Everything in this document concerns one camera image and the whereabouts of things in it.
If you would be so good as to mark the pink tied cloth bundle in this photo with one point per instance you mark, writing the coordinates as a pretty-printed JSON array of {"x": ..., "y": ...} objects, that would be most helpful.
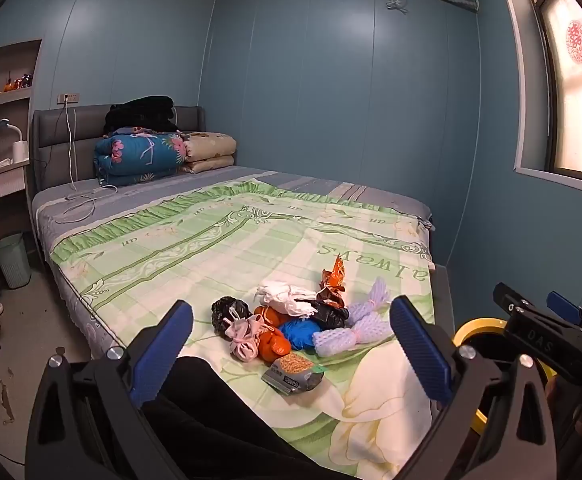
[{"x": 243, "y": 342}]

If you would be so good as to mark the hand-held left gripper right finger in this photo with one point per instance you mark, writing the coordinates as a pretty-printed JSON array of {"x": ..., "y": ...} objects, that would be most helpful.
[{"x": 421, "y": 355}]

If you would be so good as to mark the yellow bin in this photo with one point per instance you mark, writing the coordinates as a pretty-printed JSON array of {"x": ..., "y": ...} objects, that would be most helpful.
[{"x": 476, "y": 326}]

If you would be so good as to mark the white plastic bag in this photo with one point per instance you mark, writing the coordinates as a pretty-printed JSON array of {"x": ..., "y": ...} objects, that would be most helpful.
[{"x": 283, "y": 292}]

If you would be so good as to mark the green waste bin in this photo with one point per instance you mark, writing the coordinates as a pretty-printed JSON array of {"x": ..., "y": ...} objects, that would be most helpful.
[{"x": 15, "y": 260}]

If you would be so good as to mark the orange peel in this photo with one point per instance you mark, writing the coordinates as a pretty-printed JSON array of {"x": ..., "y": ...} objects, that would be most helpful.
[{"x": 276, "y": 347}]

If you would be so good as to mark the orange snack wrapper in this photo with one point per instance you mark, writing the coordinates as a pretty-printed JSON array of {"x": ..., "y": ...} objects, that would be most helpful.
[{"x": 336, "y": 275}]

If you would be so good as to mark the grey snack packet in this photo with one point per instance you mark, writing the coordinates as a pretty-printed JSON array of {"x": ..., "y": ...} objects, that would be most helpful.
[{"x": 293, "y": 375}]

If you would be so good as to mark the person's black pants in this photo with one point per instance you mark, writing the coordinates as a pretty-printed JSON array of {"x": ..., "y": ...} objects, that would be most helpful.
[{"x": 211, "y": 420}]

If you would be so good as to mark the white desk lamp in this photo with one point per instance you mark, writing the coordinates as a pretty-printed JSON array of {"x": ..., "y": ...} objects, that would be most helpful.
[{"x": 21, "y": 150}]

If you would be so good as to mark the grey padded headboard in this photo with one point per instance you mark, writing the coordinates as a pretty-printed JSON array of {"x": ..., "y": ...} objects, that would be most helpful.
[{"x": 56, "y": 130}]

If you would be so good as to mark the black cloth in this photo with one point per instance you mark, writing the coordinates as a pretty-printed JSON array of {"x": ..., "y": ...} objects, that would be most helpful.
[{"x": 141, "y": 112}]

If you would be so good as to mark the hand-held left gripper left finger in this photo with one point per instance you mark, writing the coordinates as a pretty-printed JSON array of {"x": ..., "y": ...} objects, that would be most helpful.
[{"x": 163, "y": 355}]

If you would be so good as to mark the blue floral folded quilt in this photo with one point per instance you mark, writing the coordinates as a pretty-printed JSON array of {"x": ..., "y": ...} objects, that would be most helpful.
[{"x": 136, "y": 152}]

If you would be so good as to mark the wall shelf unit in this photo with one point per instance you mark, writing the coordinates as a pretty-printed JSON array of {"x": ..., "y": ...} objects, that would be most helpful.
[{"x": 1, "y": 102}]

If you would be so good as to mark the window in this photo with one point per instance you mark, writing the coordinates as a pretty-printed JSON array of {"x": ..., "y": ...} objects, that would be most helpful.
[{"x": 581, "y": 110}]

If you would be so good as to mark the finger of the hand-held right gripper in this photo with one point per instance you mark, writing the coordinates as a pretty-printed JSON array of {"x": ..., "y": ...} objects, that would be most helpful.
[
  {"x": 566, "y": 307},
  {"x": 541, "y": 340}
]

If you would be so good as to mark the black plastic bag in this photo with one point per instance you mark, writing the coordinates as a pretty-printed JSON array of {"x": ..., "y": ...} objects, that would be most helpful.
[
  {"x": 331, "y": 315},
  {"x": 228, "y": 310}
]

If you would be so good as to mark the blue plastic bag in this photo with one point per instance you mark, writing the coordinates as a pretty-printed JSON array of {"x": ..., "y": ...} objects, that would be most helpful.
[{"x": 298, "y": 334}]

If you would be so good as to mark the green printed bedsheet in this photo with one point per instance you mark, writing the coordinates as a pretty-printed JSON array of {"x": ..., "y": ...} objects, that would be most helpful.
[{"x": 221, "y": 260}]

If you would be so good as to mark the wall power outlet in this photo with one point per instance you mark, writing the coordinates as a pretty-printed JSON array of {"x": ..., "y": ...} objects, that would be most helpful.
[{"x": 67, "y": 97}]

